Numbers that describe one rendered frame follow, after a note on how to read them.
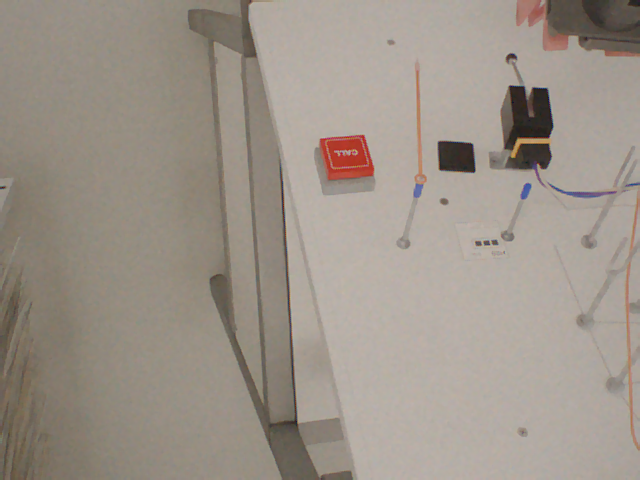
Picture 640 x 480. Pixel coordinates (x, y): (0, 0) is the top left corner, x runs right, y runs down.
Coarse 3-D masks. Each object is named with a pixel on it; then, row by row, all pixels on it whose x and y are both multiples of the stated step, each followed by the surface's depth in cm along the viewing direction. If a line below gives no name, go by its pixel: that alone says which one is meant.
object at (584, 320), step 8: (624, 240) 90; (616, 256) 92; (632, 256) 93; (608, 264) 94; (624, 264) 94; (608, 272) 94; (616, 272) 95; (608, 280) 96; (600, 296) 98; (592, 304) 99; (592, 312) 100; (576, 320) 102; (584, 320) 101; (592, 320) 102; (584, 328) 101
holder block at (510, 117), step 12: (516, 96) 107; (540, 96) 107; (504, 108) 109; (516, 108) 106; (540, 108) 106; (504, 120) 109; (516, 120) 105; (528, 120) 105; (540, 120) 105; (552, 120) 105; (504, 132) 108; (540, 132) 106; (504, 144) 108
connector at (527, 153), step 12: (516, 132) 106; (528, 132) 106; (528, 144) 105; (540, 144) 105; (516, 156) 106; (528, 156) 104; (540, 156) 104; (552, 156) 104; (528, 168) 105; (540, 168) 105
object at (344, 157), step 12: (324, 144) 108; (336, 144) 108; (348, 144) 108; (360, 144) 108; (324, 156) 107; (336, 156) 107; (348, 156) 107; (360, 156) 107; (324, 168) 107; (336, 168) 106; (348, 168) 106; (360, 168) 106; (372, 168) 107
